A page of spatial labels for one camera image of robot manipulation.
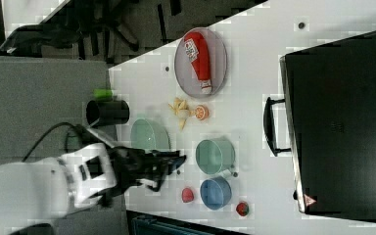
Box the grey round plate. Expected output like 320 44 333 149
174 27 227 99

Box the pink strawberry toy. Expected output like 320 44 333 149
181 188 195 203

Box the red strawberry toy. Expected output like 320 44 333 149
236 201 250 216

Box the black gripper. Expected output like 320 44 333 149
109 147 186 196

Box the green cup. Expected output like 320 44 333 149
195 137 236 177

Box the orange slice toy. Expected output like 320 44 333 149
195 105 210 120

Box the green perforated basket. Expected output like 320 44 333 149
130 118 170 151

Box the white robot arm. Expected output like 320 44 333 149
0 128 186 220

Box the black toaster oven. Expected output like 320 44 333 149
280 30 376 222

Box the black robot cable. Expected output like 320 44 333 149
21 121 86 164

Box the blue cup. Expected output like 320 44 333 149
200 176 232 211

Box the peeled banana toy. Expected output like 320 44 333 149
168 97 195 130

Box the red plush ketchup bottle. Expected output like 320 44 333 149
183 31 212 94

